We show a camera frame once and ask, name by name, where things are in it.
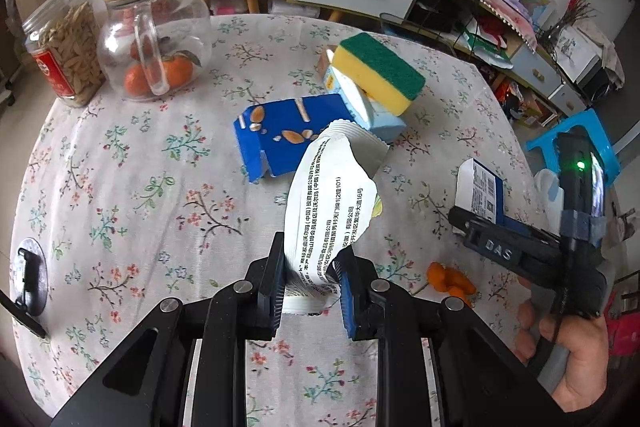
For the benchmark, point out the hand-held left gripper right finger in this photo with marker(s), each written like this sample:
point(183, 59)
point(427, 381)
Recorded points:
point(347, 302)

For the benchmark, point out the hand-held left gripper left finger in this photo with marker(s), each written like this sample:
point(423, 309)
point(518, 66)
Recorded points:
point(277, 297)

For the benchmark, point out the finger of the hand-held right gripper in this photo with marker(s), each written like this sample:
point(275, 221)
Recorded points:
point(525, 227)
point(462, 218)

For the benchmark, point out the small blue and white box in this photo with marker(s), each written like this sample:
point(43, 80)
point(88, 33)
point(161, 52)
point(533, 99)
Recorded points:
point(480, 187)

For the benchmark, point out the white plastic waste bin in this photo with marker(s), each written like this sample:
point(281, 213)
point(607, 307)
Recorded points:
point(547, 192)

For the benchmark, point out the white packaging bag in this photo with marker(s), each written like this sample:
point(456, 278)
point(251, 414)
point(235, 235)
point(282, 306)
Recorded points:
point(335, 187)

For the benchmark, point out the person's right hand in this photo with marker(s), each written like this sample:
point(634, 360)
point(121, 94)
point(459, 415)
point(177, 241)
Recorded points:
point(582, 357)

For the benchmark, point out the orange peel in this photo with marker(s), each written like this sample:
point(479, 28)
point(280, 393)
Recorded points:
point(445, 279)

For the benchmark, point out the blue plastic stool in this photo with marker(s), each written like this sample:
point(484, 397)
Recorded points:
point(550, 139)

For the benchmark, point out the narrow pale blue sideboard drawer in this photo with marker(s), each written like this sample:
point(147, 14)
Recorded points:
point(567, 97)

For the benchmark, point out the light blue box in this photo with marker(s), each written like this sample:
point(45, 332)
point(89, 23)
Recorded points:
point(385, 124)

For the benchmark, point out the wide pale blue sideboard drawer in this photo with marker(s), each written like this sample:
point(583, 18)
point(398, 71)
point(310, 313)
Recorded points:
point(537, 62)

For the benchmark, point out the floral tablecloth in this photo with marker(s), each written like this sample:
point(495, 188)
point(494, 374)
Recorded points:
point(150, 207)

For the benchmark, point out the wooden low sideboard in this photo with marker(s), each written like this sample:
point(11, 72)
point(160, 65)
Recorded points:
point(500, 62)

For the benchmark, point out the green and yellow sponge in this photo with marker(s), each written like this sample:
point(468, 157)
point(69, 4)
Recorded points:
point(375, 67)

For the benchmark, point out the flattened blue carton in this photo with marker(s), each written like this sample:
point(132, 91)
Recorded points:
point(280, 122)

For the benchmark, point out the red and green paper stack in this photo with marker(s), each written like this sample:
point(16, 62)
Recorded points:
point(487, 37)

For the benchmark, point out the dried branches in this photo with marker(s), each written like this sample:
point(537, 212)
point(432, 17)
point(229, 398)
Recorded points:
point(570, 22)

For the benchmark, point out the small orange box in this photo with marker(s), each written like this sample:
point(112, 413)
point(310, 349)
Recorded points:
point(326, 74)

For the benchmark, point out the tangerine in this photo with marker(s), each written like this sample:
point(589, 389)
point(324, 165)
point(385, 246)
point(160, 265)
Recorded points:
point(135, 81)
point(177, 71)

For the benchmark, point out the black phone stand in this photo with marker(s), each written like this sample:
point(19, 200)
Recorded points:
point(25, 267)

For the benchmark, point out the glass jar with wooden lid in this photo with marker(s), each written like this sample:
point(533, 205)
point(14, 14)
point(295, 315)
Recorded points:
point(175, 22)

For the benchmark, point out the plastic jar of seeds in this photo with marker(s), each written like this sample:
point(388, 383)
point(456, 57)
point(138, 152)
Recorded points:
point(65, 52)

